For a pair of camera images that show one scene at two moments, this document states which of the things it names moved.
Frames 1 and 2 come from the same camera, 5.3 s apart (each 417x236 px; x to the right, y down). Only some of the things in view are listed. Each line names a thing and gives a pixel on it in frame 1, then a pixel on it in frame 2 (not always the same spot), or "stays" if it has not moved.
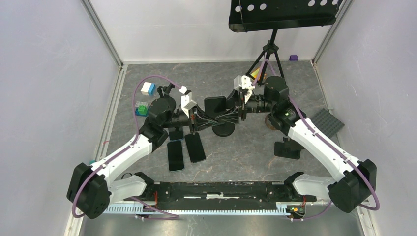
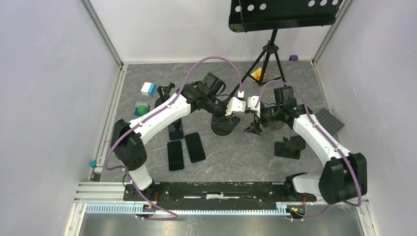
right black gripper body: [241, 105] -> [256, 118]
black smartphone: [175, 156] stays
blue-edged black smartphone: [177, 135] stays
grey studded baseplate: [328, 123] stays
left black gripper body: [193, 121] -> [216, 118]
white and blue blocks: [148, 89] stays
